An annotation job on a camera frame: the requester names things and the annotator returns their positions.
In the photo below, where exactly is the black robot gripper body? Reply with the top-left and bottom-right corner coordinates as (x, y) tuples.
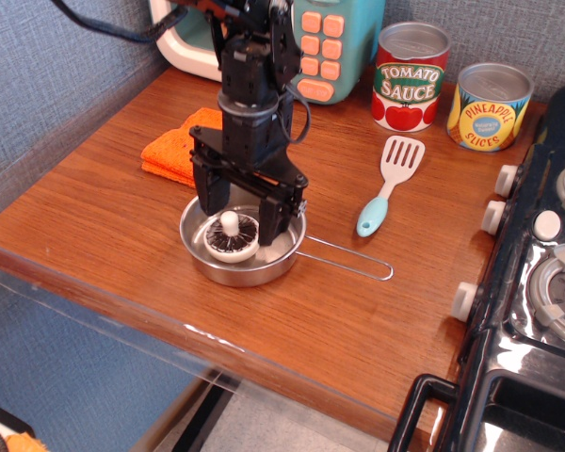
(190, 101), (308, 217)

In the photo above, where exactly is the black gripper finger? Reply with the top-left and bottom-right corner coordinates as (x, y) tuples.
(193, 163), (231, 216)
(259, 197), (293, 246)

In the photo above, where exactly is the white toy mushroom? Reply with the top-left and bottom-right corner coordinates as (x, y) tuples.
(203, 211), (259, 264)

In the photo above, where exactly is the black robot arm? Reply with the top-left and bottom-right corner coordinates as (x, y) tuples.
(190, 1), (308, 246)

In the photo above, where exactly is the small steel frying pan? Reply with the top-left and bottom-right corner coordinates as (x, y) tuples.
(179, 186), (395, 287)

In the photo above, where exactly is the folded orange cloth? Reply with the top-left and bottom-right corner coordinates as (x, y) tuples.
(140, 107), (222, 188)

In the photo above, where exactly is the teal toy microwave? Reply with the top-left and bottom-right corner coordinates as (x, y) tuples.
(157, 0), (386, 105)

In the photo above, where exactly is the tomato sauce can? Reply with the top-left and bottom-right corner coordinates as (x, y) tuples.
(371, 22), (451, 133)

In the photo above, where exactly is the white stove knob lower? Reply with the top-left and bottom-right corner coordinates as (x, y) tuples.
(451, 282), (478, 322)

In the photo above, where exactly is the white stove knob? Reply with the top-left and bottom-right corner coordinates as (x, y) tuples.
(494, 165), (519, 199)
(480, 201), (506, 235)
(451, 282), (478, 322)

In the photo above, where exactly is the white stove knob middle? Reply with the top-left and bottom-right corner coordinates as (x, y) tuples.
(480, 201), (506, 235)

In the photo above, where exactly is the white stove knob upper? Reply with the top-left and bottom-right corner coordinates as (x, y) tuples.
(494, 165), (519, 199)

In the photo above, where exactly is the pineapple slices can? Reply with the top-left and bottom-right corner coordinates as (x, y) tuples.
(446, 62), (534, 153)

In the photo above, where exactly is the black toy stove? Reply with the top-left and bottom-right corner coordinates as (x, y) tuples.
(389, 87), (565, 451)

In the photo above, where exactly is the white spatula teal handle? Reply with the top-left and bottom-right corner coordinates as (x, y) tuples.
(356, 136), (426, 237)

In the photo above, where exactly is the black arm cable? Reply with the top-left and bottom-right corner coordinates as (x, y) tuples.
(51, 0), (189, 46)

